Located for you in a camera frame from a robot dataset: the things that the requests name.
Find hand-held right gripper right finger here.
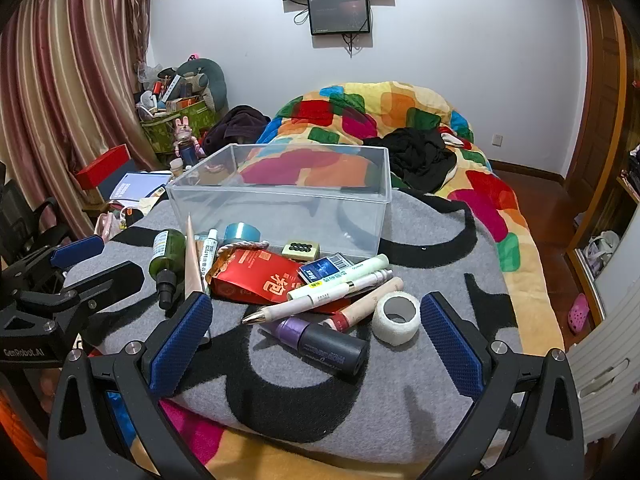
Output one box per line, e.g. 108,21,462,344
420,291,586,480

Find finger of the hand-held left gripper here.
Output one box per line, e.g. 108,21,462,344
14,260,147,322
0,235,106,295

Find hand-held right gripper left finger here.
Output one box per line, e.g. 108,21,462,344
47,290,216,480

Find green pump bottle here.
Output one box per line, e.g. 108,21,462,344
148,228,187,311

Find beige cosmetic tube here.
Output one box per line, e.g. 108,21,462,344
185,215,208,306

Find beige lipstick tube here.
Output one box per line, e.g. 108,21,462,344
332,276,405,333

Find white small tube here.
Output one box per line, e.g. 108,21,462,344
199,228,220,283

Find red tea packet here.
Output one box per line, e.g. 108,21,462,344
207,249,351,311

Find purple and black bottle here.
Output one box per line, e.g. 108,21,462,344
258,316,368,375

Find white marker with green cap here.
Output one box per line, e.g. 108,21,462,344
286,254,390,303

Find blue tape roll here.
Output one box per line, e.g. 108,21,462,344
222,222,262,248

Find white pen with gold tip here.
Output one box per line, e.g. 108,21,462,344
241,269,393,325

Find clear plastic box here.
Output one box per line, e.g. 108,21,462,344
165,143,392,261

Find cream mahjong tile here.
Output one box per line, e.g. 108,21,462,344
281,241,320,262

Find pink bag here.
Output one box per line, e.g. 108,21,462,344
95,210,123,241

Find black office chair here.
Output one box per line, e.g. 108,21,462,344
0,162,71,261

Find blue book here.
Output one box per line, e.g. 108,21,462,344
107,172,173,201

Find red box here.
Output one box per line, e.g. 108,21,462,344
76,144,132,190

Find grey and black blanket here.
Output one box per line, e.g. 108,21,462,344
65,187,523,443

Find pink sandal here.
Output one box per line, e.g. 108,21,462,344
567,293,591,336

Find green gift box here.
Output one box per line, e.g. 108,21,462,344
140,100,223,153

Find pink rabbit toy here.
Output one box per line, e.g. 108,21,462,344
172,116,206,166

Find white wardrobe door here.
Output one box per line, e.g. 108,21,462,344
570,200,640,441

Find white shoes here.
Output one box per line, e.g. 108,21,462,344
582,230,621,271

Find black clothing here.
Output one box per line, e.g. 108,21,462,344
365,127,458,193

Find pink striped curtain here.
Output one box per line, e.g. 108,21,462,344
0,0,161,241

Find dark purple clothing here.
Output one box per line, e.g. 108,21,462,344
202,105,271,156

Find grey plush pillow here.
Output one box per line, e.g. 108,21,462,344
172,57,228,111

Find colourful patchwork quilt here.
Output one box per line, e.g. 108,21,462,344
115,80,566,480

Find wooden door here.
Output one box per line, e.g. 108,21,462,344
565,0,631,201

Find white twisted cord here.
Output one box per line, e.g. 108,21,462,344
215,241,269,262

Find small wall monitor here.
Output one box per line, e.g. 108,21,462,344
307,0,372,36

